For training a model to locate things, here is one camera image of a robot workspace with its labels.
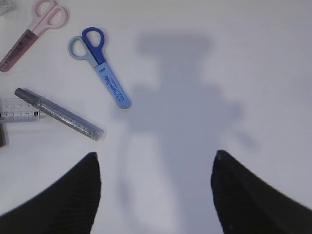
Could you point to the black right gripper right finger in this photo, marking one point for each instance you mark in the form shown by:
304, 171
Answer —
245, 204

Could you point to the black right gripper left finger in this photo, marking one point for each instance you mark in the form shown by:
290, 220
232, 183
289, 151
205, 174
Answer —
68, 206

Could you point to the blue scissors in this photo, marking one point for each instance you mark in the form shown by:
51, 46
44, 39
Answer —
95, 56

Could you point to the pink scissors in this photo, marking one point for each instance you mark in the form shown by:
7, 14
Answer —
40, 24

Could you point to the red glitter pen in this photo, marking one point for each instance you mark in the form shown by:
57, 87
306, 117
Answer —
2, 136

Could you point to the silver glitter pen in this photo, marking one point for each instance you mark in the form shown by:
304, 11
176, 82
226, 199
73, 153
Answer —
61, 114

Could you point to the clear plastic ruler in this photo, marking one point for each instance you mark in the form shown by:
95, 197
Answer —
16, 110

